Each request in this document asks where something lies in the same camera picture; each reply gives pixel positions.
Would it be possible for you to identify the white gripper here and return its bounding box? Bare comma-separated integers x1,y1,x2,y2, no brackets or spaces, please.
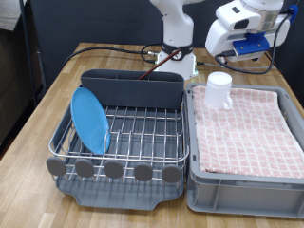
204,17,291,63

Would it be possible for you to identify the white mug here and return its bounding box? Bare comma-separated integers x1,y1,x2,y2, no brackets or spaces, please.
203,70,234,111

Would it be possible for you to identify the reddish brown wooden spoon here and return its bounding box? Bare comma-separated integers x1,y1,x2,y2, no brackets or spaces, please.
137,47,184,81

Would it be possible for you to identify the blue plastic plate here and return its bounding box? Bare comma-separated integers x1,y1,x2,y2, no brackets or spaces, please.
69,86,112,156

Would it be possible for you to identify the pink checked towel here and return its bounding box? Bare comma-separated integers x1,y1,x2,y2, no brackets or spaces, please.
191,85,304,180

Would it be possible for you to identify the dark grey cutlery holder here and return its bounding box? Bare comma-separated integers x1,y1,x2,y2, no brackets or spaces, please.
80,68,185,110

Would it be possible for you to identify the grey plastic crate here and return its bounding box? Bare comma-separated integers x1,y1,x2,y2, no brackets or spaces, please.
184,83,304,219

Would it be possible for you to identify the grey plastic drain tray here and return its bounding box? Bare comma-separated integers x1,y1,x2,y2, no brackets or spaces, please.
55,85,188,212

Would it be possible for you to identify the black metal pole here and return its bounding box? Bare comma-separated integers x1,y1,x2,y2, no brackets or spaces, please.
18,0,41,107

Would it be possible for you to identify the dark cabinet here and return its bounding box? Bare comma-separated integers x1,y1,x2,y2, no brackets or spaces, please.
0,28,44,153

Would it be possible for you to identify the black camera cable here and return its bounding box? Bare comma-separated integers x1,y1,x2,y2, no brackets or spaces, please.
215,3,304,75

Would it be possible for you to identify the grey cable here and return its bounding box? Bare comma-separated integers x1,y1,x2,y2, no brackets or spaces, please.
196,61,283,71

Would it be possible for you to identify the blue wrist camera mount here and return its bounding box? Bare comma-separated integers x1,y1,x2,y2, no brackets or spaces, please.
232,32,271,59

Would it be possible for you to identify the blue cable clip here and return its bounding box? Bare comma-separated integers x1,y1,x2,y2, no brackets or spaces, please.
286,4,300,23

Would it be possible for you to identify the thick black cable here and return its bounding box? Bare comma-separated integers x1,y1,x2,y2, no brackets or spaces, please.
65,43,163,66

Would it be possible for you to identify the metal wire dish rack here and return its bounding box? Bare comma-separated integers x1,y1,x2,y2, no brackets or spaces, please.
46,89,190,188

